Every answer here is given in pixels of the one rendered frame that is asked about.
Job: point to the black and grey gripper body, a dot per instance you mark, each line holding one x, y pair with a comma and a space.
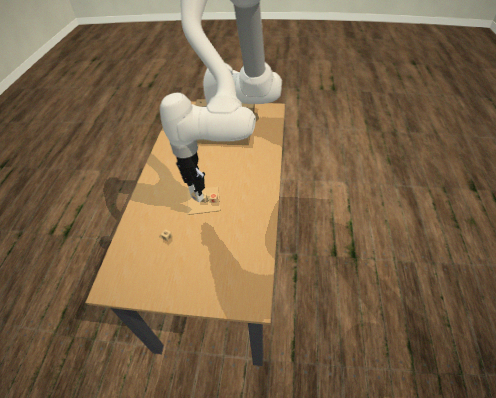
191, 162

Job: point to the tan square mat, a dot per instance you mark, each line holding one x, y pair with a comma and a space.
195, 207

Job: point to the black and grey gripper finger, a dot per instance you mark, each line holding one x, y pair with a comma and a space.
187, 178
200, 185

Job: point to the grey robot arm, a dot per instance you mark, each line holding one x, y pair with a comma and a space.
223, 119

